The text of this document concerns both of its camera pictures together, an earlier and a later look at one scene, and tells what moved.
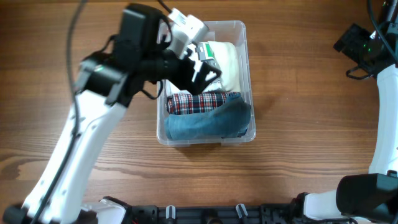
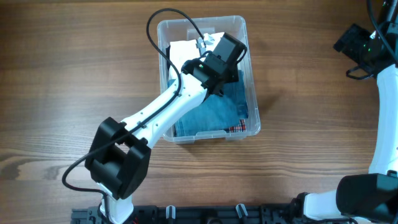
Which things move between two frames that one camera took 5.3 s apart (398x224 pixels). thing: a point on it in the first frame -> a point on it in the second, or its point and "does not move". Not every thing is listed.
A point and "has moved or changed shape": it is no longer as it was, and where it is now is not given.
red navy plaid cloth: x=181 y=103 has moved or changed shape
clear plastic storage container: x=223 y=114 does not move
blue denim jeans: x=231 y=121 has moved or changed shape
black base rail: x=293 y=211 does not move
